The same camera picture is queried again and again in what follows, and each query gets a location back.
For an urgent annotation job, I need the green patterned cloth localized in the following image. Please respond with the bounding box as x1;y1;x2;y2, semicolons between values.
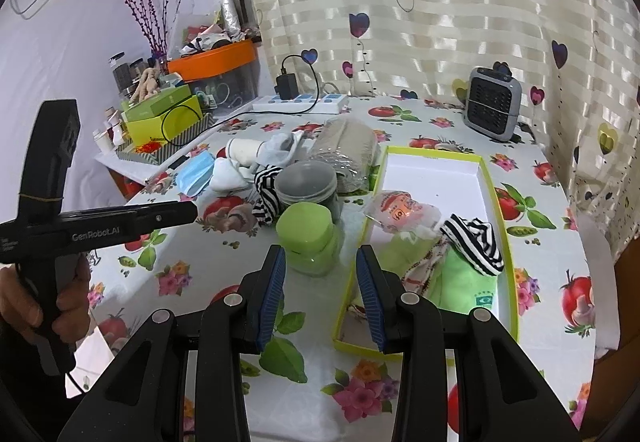
374;232;456;299

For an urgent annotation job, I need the white power strip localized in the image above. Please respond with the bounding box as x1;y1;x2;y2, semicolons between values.
252;94;349;115

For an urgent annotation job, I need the light green microfibre cloth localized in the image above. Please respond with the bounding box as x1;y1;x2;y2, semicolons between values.
423;247;497;314

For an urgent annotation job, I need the clear bag of beige cloth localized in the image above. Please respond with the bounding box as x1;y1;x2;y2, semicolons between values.
308;117;378;194

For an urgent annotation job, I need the black charger cable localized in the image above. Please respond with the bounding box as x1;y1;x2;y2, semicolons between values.
160;52;321;149

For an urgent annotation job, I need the green lid plastic jar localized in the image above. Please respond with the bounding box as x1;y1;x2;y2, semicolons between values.
276;202;342;277

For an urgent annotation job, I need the chevron pattern tray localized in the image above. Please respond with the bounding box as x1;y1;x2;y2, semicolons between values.
115;115;217;165

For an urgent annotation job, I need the vegetable print tablecloth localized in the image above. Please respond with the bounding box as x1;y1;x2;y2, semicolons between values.
65;97;596;441

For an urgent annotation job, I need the clear red printed packet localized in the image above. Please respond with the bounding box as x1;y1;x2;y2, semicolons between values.
363;191;442;233

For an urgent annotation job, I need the white grey sock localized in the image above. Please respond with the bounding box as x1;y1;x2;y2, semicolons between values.
256;131;304;168

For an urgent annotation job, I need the wooden jointed mannequin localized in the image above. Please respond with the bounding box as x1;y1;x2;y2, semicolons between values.
129;64;160;105

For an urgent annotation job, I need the small grey fan heater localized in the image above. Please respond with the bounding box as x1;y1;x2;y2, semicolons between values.
463;61;522;143

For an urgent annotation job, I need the black white striped cloth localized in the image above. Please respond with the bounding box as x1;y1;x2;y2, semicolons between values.
440;214;504;277

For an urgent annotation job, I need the blue face masks stack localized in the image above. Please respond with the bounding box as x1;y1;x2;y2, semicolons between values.
176;151;215;198

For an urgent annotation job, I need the orange lid storage bin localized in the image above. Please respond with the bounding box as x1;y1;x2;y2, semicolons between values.
168;40;259;116

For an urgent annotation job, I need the dark green flat box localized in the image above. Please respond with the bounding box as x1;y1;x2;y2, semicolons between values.
124;84;192;122

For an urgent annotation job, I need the heart print curtain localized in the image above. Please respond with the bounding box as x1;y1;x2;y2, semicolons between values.
253;0;639;255

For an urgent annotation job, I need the person's left hand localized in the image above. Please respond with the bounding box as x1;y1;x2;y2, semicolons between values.
1;254;91;344

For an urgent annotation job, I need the black charger plug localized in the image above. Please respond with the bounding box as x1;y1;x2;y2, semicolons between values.
274;71;299;100

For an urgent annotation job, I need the yellow green tissue box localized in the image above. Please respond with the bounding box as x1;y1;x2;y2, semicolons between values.
126;95;203;146

